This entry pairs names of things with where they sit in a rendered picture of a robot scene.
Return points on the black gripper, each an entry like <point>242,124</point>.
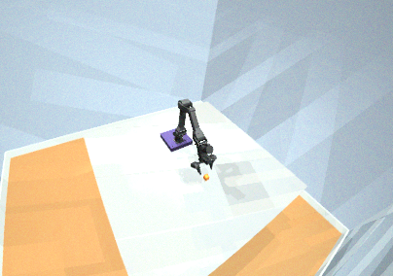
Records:
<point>195,165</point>

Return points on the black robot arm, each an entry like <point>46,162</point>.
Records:
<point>198,135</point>

